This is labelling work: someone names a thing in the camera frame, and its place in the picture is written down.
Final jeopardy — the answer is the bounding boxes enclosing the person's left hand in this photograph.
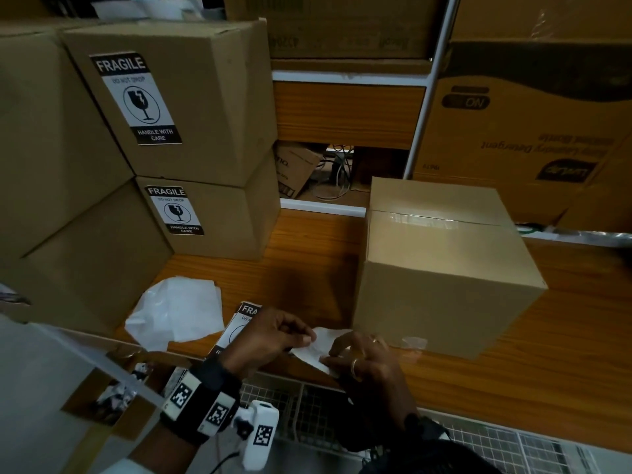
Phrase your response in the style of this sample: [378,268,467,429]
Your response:
[219,307,318,379]

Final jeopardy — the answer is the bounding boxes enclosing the person's right hand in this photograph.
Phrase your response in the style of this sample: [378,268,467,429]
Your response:
[319,331,421,431]

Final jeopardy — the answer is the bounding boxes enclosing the stack of fragile stickers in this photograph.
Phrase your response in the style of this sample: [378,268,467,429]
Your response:
[207,302,265,361]

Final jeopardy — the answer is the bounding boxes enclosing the fragile sticker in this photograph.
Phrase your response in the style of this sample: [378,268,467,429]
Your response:
[288,326,354,379]
[144,186,205,236]
[0,286,30,307]
[90,51,182,146]

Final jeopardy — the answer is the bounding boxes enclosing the white backing paper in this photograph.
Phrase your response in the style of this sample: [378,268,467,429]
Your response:
[124,276,226,352]

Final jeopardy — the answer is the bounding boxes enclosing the squarish taped cardboard box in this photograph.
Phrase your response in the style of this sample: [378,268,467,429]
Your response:
[0,32,137,272]
[353,176,549,361]

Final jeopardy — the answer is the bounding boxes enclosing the small taped cardboard box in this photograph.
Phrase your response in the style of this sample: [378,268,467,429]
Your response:
[61,18,279,188]
[136,152,282,262]

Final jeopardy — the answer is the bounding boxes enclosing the large stapled cardboard box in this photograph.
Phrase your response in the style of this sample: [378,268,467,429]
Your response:
[0,16,99,38]

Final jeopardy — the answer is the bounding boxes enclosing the person's left forearm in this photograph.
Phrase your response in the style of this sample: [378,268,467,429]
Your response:
[128,429,198,474]

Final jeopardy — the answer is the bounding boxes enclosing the barcode printed cardboard box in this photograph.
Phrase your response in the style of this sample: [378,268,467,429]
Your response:
[274,142,325,199]

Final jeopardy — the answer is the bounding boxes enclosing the person's white sleeve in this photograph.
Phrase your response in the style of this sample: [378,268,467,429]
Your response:
[101,458,144,474]

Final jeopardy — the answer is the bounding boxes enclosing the large cardboard box dark band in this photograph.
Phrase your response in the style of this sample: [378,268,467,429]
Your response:
[412,41,632,225]

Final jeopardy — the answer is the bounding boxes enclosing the large cardboard box white sticker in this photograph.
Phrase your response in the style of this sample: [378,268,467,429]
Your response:
[224,0,445,60]

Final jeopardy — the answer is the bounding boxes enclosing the plastic wrapped cardboard box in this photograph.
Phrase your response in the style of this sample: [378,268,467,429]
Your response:
[452,0,632,43]

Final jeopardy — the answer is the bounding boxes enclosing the left wrist tracker band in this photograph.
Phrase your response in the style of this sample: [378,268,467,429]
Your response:
[160,359,243,446]

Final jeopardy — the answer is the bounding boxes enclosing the wrist tracker band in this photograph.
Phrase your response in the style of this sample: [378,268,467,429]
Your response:
[394,414,500,474]
[160,359,243,446]

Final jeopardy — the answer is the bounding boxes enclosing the right wrist tracker band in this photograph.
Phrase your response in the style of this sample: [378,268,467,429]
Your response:
[394,414,500,474]

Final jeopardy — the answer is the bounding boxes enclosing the crumpled paper scraps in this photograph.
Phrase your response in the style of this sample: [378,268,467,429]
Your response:
[96,362,151,410]

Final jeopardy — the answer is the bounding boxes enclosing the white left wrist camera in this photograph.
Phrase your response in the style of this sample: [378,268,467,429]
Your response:
[234,400,281,471]

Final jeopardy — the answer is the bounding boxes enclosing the wire mesh rack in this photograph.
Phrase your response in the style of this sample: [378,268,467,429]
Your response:
[236,372,601,474]

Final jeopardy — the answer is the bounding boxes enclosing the tangle of cables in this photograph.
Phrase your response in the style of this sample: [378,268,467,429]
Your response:
[313,145,356,201]

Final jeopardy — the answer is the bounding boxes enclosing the white frame bar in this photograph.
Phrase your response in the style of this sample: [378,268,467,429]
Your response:
[0,315,167,408]

